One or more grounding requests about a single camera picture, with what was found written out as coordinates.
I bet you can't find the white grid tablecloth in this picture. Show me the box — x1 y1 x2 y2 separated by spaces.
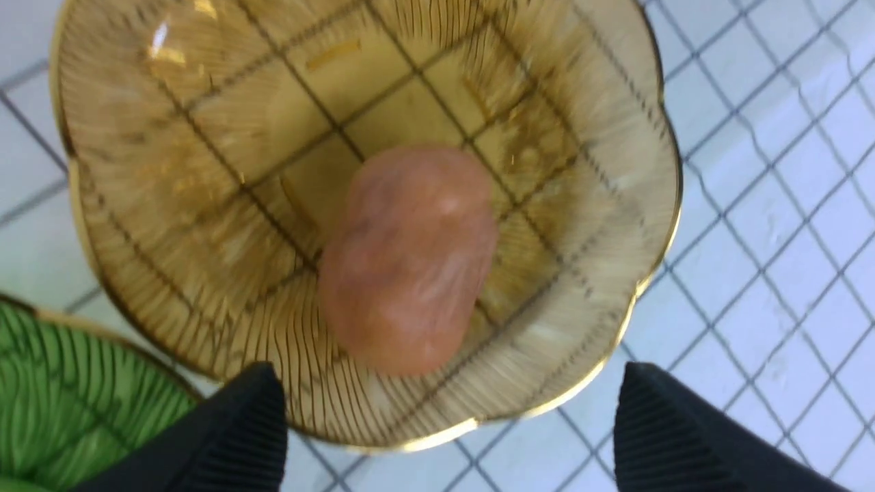
2 1 873 491

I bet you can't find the brown potato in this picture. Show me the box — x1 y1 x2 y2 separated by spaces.
318 144 499 376

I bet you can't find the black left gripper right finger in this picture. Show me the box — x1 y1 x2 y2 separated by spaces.
613 362 841 491

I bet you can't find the amber glass plate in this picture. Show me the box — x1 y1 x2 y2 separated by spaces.
50 1 682 452

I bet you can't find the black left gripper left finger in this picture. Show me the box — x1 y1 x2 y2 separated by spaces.
76 362 288 491

